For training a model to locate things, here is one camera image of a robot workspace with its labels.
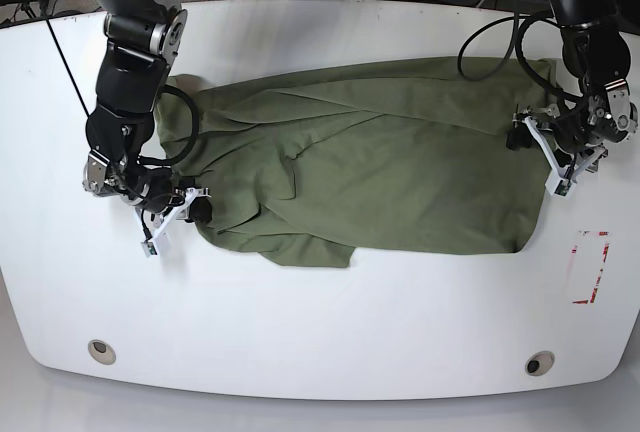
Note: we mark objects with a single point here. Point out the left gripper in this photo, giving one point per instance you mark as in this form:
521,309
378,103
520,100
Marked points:
571,131

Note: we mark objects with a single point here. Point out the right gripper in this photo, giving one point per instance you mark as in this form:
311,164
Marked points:
155,192

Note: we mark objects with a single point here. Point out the green T-shirt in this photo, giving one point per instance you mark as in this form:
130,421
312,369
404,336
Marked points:
305,168

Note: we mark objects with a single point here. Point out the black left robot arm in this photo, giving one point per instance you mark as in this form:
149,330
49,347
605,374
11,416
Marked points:
595,53

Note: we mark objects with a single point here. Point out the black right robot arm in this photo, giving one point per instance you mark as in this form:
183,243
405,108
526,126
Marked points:
143,38

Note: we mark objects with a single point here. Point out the red tape rectangle marking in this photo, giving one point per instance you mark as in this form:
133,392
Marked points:
586,266

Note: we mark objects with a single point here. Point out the left grey table grommet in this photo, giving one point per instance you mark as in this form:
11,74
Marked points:
102,352

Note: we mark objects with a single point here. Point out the grey table grommet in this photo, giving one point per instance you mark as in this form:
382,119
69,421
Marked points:
540,363
102,352

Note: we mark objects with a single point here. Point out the right grey table grommet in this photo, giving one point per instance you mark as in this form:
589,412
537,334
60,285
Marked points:
540,363

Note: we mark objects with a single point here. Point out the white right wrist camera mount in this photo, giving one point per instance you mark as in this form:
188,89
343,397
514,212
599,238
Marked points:
155,226

